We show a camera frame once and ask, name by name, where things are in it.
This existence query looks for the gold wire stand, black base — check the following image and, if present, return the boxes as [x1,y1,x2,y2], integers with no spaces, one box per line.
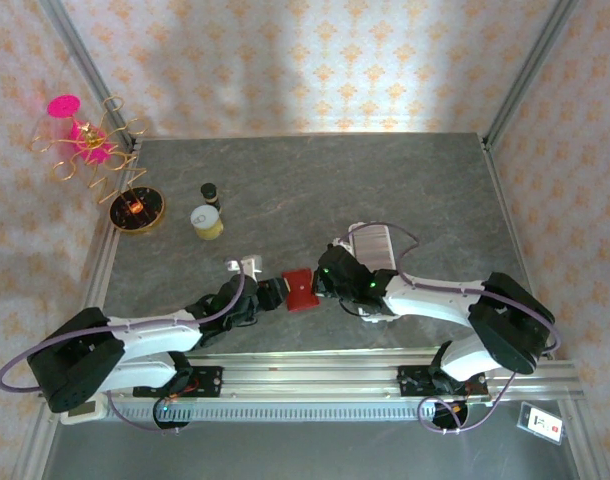
[30,94,167,236]

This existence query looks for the small dark bottle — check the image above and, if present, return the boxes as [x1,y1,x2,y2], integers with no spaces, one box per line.
[200,182,222,211]

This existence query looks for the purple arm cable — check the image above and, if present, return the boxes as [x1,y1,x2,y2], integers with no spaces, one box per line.
[347,222,562,435]
[0,269,246,435]

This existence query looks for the red card holder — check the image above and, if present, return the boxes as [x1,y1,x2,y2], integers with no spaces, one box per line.
[281,267,321,314]

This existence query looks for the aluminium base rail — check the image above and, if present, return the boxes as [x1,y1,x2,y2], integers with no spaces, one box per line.
[107,349,585,404]

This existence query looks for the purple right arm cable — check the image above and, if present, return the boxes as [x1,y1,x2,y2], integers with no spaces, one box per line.
[347,222,562,435]

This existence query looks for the gold can with white lid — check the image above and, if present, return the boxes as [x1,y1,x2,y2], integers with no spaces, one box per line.
[190,205,224,242]

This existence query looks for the grey slotted cable duct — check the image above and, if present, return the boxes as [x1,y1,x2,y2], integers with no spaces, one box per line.
[107,399,436,424]

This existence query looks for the pink paper disc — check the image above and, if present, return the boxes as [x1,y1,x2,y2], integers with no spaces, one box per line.
[68,119,112,165]
[47,94,81,120]

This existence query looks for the aluminium table side rail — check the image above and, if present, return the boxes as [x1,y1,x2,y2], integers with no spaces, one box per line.
[19,137,144,480]
[482,137,599,480]

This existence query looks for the small white device box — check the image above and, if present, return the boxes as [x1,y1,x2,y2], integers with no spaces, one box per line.
[59,394,105,426]

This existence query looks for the white badge tag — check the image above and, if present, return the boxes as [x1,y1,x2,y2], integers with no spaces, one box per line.
[515,401,566,445]

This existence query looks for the aluminium frame post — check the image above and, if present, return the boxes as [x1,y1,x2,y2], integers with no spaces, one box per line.
[37,0,144,151]
[479,0,581,151]

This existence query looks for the white slotted plastic basket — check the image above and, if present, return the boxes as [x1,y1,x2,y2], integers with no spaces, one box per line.
[346,222,397,274]

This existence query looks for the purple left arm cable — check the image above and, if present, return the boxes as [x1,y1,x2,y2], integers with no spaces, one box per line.
[0,269,246,435]

